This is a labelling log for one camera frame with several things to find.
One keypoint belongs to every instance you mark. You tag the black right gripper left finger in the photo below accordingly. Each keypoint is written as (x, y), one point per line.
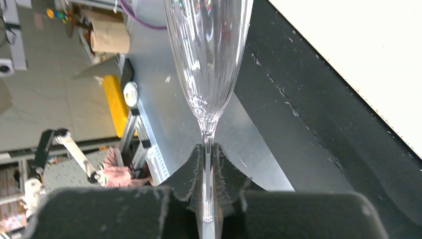
(145, 212)

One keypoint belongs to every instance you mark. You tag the pink cloth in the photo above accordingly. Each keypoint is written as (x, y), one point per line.
(121, 176)

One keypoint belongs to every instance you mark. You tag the brown cardboard roll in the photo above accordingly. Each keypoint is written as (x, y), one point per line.
(109, 37)

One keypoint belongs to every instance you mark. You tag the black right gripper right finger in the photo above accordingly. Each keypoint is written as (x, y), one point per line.
(246, 211)

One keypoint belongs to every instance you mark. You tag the white round cap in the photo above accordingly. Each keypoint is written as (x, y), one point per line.
(130, 94)

